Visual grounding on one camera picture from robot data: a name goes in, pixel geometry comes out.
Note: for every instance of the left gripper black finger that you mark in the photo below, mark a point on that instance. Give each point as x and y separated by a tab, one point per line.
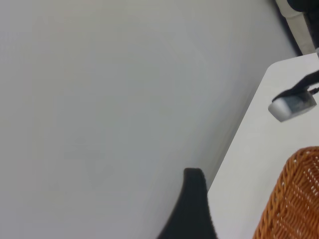
192	214

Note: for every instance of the orange woven wicker basket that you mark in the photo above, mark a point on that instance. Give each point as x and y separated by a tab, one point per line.
294	199

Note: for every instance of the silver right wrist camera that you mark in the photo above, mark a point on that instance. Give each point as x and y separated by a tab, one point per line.
284	107

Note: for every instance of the white frame post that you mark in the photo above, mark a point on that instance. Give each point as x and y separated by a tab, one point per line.
297	27

